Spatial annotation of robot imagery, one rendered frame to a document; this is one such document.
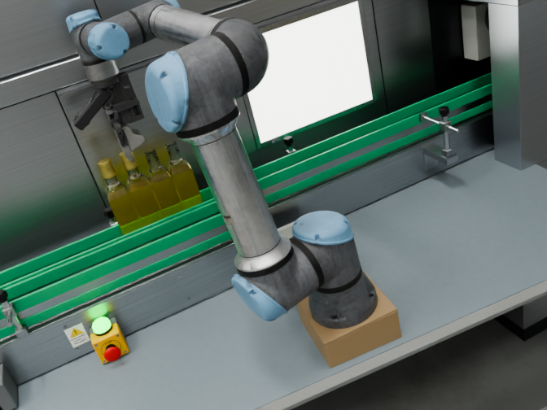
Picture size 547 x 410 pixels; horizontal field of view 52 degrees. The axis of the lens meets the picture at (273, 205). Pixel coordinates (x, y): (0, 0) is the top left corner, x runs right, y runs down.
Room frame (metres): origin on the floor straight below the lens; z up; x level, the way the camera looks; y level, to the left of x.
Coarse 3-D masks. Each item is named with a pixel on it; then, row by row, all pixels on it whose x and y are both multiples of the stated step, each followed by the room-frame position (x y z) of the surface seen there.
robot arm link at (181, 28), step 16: (160, 0) 1.34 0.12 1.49; (144, 16) 1.30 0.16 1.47; (160, 16) 1.24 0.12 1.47; (176, 16) 1.20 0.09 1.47; (192, 16) 1.16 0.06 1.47; (208, 16) 1.14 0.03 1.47; (144, 32) 1.29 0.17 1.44; (160, 32) 1.24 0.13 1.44; (176, 32) 1.17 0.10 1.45; (192, 32) 1.12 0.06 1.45; (208, 32) 1.07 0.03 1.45; (224, 32) 0.96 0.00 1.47; (240, 32) 0.96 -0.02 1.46; (256, 32) 0.99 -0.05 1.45; (240, 48) 0.93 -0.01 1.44; (256, 48) 0.95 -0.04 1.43; (256, 64) 0.94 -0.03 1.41; (256, 80) 0.94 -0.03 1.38
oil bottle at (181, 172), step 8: (184, 160) 1.39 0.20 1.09; (168, 168) 1.39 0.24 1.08; (176, 168) 1.37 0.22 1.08; (184, 168) 1.37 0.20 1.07; (176, 176) 1.37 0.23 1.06; (184, 176) 1.37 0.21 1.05; (192, 176) 1.38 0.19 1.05; (176, 184) 1.37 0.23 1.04; (184, 184) 1.37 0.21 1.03; (192, 184) 1.37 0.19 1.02; (184, 192) 1.37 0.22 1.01; (192, 192) 1.37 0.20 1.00; (184, 200) 1.37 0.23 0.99; (192, 200) 1.37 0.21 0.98; (200, 200) 1.38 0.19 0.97; (184, 208) 1.37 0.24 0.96
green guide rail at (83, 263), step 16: (208, 208) 1.35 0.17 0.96; (160, 224) 1.31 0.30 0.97; (176, 224) 1.32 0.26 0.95; (192, 224) 1.33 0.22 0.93; (128, 240) 1.28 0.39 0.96; (144, 240) 1.29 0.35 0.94; (96, 256) 1.26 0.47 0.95; (112, 256) 1.27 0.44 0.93; (48, 272) 1.22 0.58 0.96; (64, 272) 1.23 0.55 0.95; (16, 288) 1.20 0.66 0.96; (32, 288) 1.21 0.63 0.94; (0, 304) 1.19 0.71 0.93
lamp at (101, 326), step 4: (96, 320) 1.13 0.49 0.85; (100, 320) 1.12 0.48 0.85; (104, 320) 1.12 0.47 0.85; (108, 320) 1.13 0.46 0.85; (96, 324) 1.11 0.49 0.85; (100, 324) 1.11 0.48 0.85; (104, 324) 1.11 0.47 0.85; (108, 324) 1.11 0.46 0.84; (92, 328) 1.11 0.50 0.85; (96, 328) 1.10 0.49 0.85; (100, 328) 1.10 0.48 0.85; (104, 328) 1.10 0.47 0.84; (108, 328) 1.11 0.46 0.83; (96, 332) 1.10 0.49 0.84; (100, 332) 1.10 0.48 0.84; (104, 332) 1.10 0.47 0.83; (108, 332) 1.10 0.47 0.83
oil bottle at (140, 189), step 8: (144, 176) 1.36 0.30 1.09; (128, 184) 1.35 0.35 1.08; (136, 184) 1.34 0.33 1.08; (144, 184) 1.34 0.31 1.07; (136, 192) 1.34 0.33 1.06; (144, 192) 1.34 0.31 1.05; (152, 192) 1.35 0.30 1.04; (136, 200) 1.33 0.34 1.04; (144, 200) 1.34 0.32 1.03; (152, 200) 1.34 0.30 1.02; (136, 208) 1.36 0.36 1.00; (144, 208) 1.34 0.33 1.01; (152, 208) 1.34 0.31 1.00; (144, 216) 1.33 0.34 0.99; (152, 216) 1.34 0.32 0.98; (160, 216) 1.35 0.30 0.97; (144, 224) 1.33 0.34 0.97
